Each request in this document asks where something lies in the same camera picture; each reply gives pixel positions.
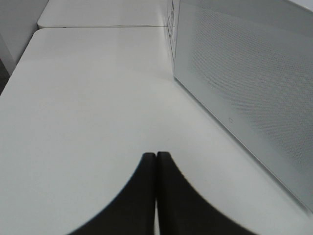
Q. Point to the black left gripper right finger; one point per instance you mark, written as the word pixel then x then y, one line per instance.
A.
pixel 181 210

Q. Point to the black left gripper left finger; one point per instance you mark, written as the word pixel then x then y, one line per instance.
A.
pixel 132 211

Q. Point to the white microwave door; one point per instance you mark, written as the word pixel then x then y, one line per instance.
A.
pixel 250 64

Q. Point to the white microwave oven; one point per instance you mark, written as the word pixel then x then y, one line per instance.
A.
pixel 172 19

